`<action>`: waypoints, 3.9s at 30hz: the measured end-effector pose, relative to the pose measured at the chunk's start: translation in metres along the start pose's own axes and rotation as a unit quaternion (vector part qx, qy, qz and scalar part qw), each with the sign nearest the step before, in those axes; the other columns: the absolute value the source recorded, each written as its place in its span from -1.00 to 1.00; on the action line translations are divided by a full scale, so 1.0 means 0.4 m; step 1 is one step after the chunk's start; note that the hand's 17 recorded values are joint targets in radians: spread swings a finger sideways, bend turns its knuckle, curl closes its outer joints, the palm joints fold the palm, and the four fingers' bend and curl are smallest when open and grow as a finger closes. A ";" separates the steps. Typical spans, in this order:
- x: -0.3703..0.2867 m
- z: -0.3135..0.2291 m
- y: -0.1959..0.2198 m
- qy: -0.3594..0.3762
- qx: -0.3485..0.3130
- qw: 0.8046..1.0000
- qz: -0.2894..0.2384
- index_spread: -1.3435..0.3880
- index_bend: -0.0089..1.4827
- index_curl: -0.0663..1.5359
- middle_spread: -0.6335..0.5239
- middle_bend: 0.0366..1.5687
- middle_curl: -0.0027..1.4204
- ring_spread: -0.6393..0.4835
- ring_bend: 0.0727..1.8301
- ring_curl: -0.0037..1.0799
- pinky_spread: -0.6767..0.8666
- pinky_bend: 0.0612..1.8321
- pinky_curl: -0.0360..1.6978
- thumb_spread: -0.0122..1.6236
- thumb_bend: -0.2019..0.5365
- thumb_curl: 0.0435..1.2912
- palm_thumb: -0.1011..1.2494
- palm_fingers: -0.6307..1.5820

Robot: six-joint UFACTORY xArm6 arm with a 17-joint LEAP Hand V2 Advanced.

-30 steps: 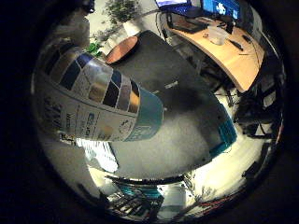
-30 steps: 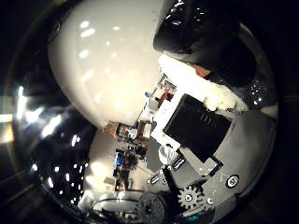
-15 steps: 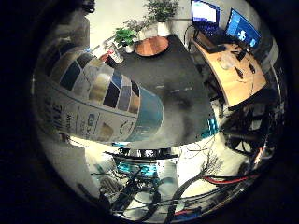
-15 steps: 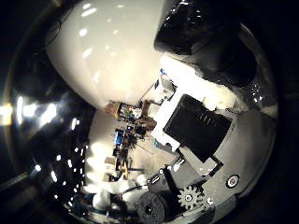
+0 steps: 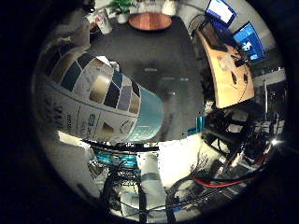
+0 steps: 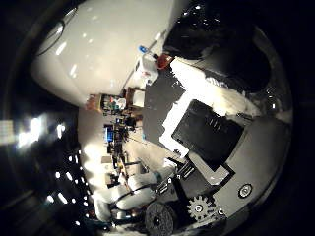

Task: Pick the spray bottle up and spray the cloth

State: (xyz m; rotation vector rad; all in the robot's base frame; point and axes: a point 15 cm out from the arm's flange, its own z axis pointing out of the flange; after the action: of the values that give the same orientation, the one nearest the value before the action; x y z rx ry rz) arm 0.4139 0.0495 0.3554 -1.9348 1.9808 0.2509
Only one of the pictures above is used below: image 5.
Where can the white container on desk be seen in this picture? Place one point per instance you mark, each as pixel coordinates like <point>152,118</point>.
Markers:
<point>224,63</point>

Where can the monitor with blue screen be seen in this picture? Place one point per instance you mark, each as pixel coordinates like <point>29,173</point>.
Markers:
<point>249,42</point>

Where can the red-brown cup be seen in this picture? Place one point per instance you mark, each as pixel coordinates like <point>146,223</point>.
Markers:
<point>92,28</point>

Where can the round wooden board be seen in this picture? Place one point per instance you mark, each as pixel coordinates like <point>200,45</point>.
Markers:
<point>150,21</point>

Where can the curved wooden desk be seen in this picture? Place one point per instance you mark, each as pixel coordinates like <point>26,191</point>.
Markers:
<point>227,84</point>

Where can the spray bottle with mosaic label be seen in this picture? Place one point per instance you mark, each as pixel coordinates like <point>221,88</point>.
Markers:
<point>93,102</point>

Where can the monitor with white screen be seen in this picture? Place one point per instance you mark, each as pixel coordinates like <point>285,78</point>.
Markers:
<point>221,11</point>

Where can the bright green potted plant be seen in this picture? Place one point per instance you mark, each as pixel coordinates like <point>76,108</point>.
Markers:
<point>120,6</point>

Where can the small grey-leaved potted plant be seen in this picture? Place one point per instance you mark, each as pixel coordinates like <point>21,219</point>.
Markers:
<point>146,4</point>

